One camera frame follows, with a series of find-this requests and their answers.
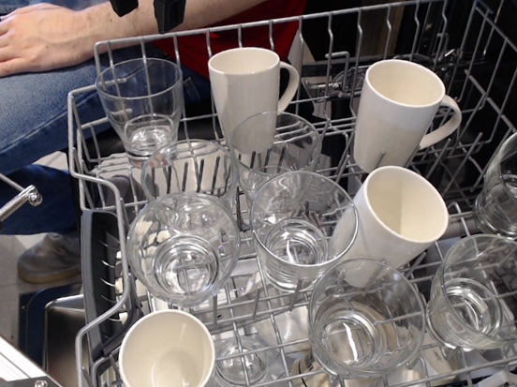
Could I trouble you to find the clear glass tumbler back centre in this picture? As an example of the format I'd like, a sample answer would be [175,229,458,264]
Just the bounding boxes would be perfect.
[227,111,322,204]

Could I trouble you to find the red shirt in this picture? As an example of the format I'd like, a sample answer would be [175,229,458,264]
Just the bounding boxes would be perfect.
[155,0,308,77]

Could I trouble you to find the clear glass tumbler front centre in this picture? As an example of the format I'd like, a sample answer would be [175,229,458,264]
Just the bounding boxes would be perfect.
[308,258,426,379]

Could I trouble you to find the white ceramic mug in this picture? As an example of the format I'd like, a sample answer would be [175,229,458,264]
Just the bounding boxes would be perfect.
[353,59,463,173]
[207,47,300,142]

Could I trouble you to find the person's bare forearm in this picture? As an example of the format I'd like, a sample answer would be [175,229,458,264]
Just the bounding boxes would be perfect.
[67,0,271,63]

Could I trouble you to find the clear glass tumbler middle left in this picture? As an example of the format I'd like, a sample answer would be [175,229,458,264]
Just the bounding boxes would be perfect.
[140,139,239,213]

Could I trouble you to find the person's bare hand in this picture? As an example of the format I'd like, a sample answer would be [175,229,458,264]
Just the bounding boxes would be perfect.
[0,3,93,78]

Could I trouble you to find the white handleless cup centre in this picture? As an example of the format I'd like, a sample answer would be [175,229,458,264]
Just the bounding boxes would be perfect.
[329,166,450,270]

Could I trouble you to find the white ceramic mug back left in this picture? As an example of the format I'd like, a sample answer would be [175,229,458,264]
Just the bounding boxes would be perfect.
[207,47,300,142]

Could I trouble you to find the white ceramic mug back right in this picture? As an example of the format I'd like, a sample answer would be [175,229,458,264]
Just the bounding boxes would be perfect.
[353,59,463,173]

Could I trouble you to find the small clear glass front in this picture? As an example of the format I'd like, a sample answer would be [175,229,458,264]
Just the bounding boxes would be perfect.
[215,335,270,387]

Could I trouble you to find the small white cup front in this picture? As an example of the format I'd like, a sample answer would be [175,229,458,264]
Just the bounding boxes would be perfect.
[118,309,215,387]

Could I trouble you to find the blue jeans leg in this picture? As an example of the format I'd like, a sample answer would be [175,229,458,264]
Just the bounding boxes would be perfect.
[0,0,227,259]

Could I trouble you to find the grey wire dishwasher rack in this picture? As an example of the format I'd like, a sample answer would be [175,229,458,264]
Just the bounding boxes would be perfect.
[67,0,517,387]

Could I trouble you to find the grey shoe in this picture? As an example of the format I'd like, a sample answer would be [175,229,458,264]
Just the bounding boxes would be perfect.
[17,232,81,284]

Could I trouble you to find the clear glass tumbler back left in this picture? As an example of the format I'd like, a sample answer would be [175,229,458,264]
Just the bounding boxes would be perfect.
[96,57,185,168]

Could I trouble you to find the clear glass tumbler front left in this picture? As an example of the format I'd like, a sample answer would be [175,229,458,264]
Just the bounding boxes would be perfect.
[125,192,241,307]

